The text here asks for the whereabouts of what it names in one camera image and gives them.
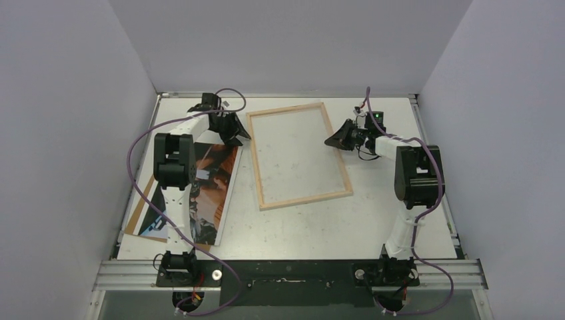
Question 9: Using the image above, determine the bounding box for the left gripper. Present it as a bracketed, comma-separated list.
[211, 113, 250, 147]

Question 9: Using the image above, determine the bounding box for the clear acrylic sheet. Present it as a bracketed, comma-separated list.
[251, 108, 347, 205]

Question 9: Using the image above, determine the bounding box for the white wooden picture frame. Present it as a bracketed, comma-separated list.
[245, 101, 354, 211]

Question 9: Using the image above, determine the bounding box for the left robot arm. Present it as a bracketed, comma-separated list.
[153, 93, 250, 287]

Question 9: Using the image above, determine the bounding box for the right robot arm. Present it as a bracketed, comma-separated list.
[324, 107, 444, 286]

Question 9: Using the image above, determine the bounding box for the glossy photo print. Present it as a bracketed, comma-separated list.
[127, 143, 242, 247]

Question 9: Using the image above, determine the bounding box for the brown cardboard backing board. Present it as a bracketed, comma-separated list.
[124, 177, 223, 250]

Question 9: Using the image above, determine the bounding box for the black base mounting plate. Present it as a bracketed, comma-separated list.
[155, 259, 420, 311]

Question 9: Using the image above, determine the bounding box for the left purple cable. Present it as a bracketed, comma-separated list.
[127, 87, 247, 318]

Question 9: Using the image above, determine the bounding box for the purple cable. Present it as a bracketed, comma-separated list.
[364, 86, 455, 317]
[127, 87, 247, 318]

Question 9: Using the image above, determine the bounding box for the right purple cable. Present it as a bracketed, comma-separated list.
[364, 86, 455, 317]

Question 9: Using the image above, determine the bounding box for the aluminium front rail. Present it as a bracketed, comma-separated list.
[94, 259, 488, 291]

